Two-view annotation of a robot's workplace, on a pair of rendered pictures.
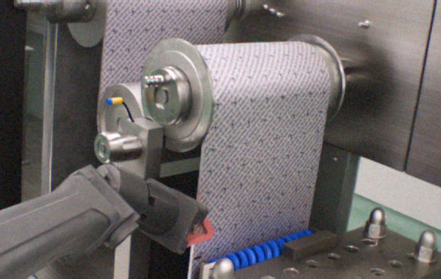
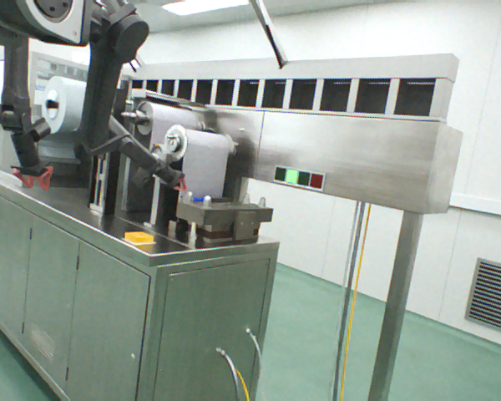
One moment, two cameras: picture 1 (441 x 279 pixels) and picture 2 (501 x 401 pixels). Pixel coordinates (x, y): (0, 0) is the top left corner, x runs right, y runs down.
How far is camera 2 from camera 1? 0.88 m
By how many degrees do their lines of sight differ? 11
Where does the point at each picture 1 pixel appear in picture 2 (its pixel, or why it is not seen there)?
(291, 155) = (215, 169)
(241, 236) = (196, 194)
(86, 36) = (144, 130)
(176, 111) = (175, 145)
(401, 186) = (291, 253)
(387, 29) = (249, 130)
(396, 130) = (251, 164)
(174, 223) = (174, 178)
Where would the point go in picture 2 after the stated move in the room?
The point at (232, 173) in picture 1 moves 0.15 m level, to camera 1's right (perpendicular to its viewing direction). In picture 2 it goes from (194, 169) to (230, 174)
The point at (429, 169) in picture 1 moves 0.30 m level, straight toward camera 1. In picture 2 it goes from (262, 175) to (244, 178)
